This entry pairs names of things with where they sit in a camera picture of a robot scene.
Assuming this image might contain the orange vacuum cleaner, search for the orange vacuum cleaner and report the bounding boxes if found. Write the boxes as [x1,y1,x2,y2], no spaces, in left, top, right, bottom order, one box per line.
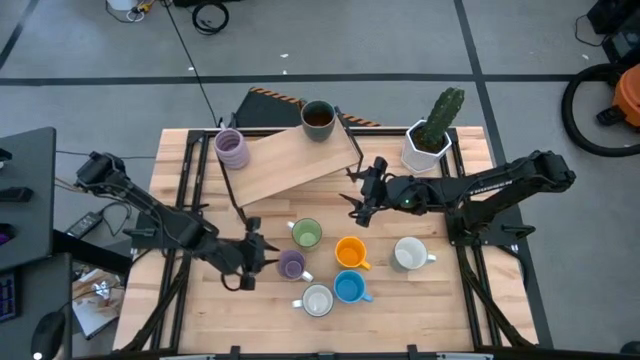
[595,63,640,129]

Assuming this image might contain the blue floral white mug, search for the blue floral white mug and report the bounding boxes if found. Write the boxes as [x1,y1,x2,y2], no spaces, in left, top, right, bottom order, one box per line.
[291,282,335,319]

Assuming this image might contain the light blue faceted mug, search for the light blue faceted mug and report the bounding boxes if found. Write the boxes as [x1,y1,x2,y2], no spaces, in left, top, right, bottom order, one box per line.
[333,269,375,305]

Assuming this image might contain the long black floor cable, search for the long black floor cable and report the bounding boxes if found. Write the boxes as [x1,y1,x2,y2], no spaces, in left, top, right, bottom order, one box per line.
[160,0,224,129]

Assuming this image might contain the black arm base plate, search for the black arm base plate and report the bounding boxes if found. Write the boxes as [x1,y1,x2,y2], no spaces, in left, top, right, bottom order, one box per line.
[446,207,536,247]
[130,209,204,250]

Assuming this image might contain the coiled black cable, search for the coiled black cable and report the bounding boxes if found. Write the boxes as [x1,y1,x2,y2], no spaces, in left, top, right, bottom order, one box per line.
[191,1,231,36]

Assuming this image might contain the yellow mug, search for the yellow mug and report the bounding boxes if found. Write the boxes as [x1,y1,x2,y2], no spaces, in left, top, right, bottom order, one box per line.
[334,235,373,272]

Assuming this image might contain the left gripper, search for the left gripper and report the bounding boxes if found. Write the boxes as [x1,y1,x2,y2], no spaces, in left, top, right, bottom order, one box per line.
[214,217,281,291]

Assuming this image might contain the green and white mug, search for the green and white mug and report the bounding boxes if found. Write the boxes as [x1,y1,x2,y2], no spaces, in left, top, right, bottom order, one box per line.
[286,217,324,252]

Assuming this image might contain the wooden shelf black legs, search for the wooden shelf black legs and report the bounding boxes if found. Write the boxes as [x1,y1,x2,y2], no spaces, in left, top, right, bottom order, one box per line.
[214,105,366,227]

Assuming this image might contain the black desk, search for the black desk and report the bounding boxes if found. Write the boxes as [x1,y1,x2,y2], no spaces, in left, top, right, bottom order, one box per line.
[0,126,74,360]

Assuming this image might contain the black power adapter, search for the black power adapter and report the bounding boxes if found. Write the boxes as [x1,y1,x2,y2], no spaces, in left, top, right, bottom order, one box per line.
[64,210,105,240]

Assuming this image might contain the dark green mug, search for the dark green mug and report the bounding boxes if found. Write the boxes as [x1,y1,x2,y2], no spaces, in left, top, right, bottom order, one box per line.
[300,99,337,143]

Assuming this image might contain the black computer mouse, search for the black computer mouse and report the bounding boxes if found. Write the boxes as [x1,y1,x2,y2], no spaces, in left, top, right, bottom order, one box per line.
[29,310,67,360]

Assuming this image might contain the black aluminium table frame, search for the black aluminium table frame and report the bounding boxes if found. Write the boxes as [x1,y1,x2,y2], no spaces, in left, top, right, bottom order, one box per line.
[119,127,539,360]

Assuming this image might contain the black equipment case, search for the black equipment case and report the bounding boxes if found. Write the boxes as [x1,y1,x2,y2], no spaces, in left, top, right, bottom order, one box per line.
[586,0,640,65]

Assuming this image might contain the white hexagonal planter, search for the white hexagonal planter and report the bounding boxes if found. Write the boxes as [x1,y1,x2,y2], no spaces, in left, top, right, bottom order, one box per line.
[400,118,454,175]

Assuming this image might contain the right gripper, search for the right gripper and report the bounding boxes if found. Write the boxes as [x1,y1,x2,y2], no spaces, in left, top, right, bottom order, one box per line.
[339,157,407,227]

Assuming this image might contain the black vacuum hose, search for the black vacuum hose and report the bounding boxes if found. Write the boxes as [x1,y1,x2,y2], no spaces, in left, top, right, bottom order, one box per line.
[560,62,640,159]

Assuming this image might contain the purple and white mug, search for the purple and white mug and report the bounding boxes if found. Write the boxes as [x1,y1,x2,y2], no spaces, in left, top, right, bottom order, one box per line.
[277,248,315,284]

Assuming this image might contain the black keyboard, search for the black keyboard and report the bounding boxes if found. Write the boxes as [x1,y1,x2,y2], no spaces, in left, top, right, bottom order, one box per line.
[0,269,22,324]

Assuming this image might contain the orange cable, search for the orange cable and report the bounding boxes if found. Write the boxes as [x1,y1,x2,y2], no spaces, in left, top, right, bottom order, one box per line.
[53,175,84,195]

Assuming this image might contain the ribbed lilac mug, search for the ribbed lilac mug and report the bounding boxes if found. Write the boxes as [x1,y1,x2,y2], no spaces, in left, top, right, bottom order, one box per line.
[213,127,251,171]

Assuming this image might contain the green cactus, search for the green cactus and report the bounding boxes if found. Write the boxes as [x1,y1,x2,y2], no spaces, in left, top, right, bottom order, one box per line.
[422,86,466,151]

